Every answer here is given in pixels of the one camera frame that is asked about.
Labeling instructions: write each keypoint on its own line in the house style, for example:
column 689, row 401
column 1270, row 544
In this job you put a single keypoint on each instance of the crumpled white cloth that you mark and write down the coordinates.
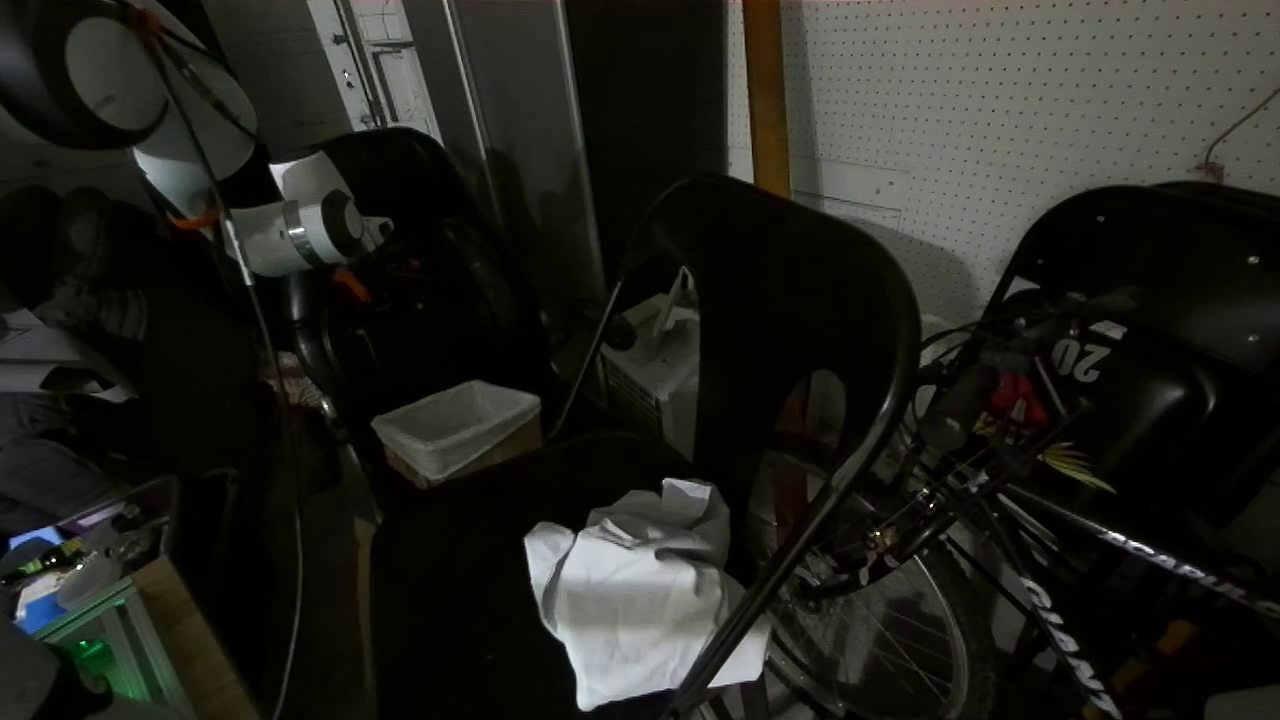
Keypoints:
column 626, row 603

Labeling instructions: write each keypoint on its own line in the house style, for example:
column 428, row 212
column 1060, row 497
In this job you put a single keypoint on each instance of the black bicycle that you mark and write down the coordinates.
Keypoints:
column 1015, row 533

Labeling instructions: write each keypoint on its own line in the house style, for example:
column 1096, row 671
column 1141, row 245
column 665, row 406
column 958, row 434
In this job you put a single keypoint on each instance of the black folding chair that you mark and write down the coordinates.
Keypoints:
column 787, row 306

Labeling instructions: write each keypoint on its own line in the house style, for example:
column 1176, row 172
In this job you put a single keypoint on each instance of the black plastic chair backrest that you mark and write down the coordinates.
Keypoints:
column 1173, row 294

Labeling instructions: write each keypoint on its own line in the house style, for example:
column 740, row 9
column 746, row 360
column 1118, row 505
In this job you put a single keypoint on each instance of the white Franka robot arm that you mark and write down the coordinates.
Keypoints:
column 314, row 226

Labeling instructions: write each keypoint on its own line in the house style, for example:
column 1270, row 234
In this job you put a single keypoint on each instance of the white pegboard panel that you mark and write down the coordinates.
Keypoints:
column 1015, row 106

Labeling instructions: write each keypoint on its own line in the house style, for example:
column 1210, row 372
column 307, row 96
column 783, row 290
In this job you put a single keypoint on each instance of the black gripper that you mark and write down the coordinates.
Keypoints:
column 374, row 234

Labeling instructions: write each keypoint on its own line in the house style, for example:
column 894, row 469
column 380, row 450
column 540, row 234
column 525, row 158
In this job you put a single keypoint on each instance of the long brown wooden plank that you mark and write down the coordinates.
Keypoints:
column 764, row 92

